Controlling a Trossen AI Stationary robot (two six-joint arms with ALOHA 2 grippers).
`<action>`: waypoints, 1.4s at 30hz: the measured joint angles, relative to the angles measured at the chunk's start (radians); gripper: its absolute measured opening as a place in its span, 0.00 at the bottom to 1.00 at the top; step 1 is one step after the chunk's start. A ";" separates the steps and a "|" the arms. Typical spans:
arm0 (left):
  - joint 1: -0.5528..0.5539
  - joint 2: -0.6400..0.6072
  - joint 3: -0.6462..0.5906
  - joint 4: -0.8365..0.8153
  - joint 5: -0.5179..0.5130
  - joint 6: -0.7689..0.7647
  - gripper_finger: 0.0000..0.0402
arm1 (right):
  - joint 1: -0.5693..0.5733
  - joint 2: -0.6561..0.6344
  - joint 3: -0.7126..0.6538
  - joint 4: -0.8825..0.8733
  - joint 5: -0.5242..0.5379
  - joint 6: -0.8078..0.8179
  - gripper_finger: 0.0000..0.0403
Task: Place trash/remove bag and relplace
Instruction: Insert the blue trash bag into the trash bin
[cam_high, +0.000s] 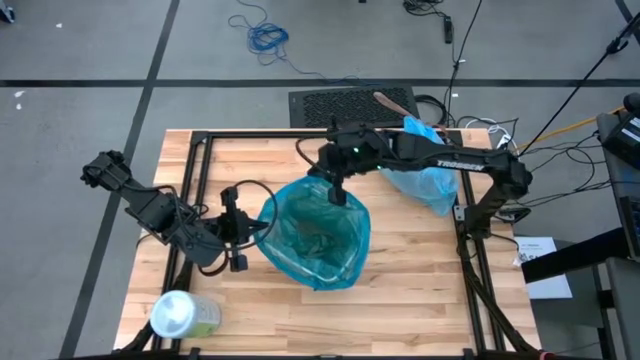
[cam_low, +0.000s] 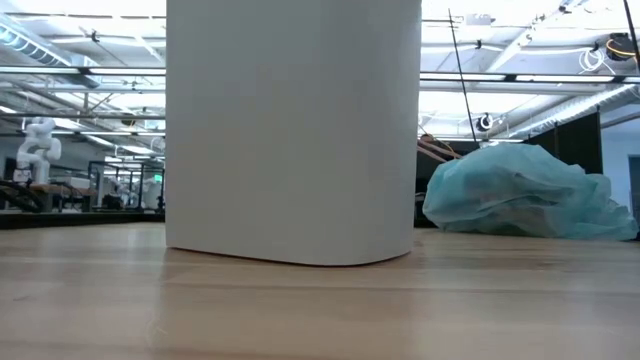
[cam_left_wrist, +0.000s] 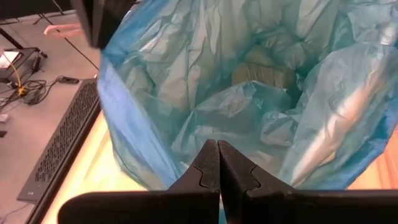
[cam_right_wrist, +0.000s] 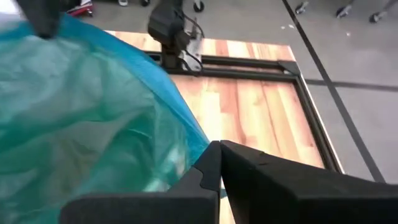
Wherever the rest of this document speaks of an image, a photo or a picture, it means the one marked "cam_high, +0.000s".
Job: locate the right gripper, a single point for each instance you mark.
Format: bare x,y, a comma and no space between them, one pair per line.
357,155

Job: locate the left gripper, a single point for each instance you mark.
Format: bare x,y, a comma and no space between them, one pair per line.
232,230

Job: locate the teal trash bag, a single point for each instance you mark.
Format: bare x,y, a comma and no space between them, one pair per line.
310,240

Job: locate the light blue trash bag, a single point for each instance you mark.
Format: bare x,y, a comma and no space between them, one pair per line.
425,190

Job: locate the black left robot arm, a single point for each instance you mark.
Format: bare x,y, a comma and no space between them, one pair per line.
155,212

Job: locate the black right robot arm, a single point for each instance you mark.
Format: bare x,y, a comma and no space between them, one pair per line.
460,164

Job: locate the black perforated floor panel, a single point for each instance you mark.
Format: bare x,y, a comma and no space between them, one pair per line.
350,107

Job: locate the thin brown strip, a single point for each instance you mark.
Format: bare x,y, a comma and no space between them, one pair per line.
392,105

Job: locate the wipes canister with green label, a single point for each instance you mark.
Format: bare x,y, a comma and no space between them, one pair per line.
175,315

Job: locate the white power strip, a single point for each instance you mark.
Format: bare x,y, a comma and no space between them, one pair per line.
503,141

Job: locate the black power strip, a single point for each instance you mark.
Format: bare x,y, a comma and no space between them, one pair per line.
448,30

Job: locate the white printed paper sheet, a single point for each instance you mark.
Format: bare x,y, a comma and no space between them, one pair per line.
550,290

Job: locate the black beam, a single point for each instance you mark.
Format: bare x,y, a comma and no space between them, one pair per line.
575,257

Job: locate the black device with labels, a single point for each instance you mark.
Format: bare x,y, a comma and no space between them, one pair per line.
627,135

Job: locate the black stand pole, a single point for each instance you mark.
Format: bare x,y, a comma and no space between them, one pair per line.
614,46

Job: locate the grey cart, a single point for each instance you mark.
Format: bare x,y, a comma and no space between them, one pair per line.
625,300

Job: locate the small dark floor object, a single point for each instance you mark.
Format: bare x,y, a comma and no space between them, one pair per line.
6,15

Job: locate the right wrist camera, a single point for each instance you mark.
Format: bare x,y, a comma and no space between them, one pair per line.
337,196

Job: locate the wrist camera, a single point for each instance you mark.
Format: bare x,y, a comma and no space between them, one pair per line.
337,196
239,263

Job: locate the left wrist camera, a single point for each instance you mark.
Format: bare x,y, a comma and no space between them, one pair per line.
239,263

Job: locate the black aluminium table frame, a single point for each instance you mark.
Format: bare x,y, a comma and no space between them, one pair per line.
472,290

